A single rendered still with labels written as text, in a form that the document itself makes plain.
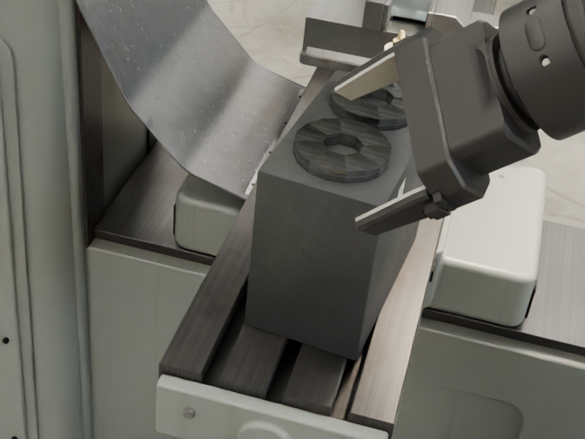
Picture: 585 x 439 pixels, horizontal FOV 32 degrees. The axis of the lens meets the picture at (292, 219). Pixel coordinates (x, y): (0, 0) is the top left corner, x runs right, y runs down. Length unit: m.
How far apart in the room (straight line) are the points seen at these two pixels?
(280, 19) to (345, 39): 2.38
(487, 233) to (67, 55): 0.59
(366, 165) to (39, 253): 0.66
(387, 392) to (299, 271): 0.14
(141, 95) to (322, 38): 0.30
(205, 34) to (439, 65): 0.89
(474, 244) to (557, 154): 1.95
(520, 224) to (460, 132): 0.79
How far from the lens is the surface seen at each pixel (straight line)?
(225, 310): 1.03
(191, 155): 1.33
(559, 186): 3.13
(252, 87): 1.52
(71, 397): 1.64
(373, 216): 0.66
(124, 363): 1.59
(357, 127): 0.95
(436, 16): 1.43
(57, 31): 1.27
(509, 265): 1.34
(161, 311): 1.49
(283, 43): 3.66
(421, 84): 0.65
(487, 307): 1.36
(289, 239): 0.93
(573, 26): 0.60
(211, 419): 0.98
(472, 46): 0.65
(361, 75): 0.70
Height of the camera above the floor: 1.65
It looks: 36 degrees down
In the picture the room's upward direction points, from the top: 7 degrees clockwise
